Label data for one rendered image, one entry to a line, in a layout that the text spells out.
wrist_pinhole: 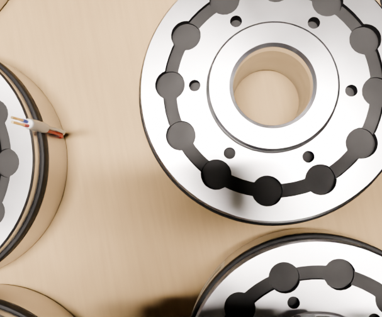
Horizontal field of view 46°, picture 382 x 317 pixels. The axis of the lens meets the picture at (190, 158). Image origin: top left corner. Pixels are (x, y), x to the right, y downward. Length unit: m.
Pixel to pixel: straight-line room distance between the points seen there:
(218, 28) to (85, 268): 0.12
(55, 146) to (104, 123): 0.02
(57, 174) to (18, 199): 0.02
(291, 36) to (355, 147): 0.05
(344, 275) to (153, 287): 0.08
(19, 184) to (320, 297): 0.12
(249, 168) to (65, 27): 0.11
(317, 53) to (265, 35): 0.02
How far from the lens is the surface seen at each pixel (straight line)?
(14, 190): 0.19
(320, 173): 0.18
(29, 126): 0.18
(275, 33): 0.17
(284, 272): 0.18
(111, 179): 0.21
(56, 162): 0.20
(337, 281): 0.18
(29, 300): 0.22
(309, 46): 0.17
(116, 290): 0.21
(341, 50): 0.18
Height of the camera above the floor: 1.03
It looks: 84 degrees down
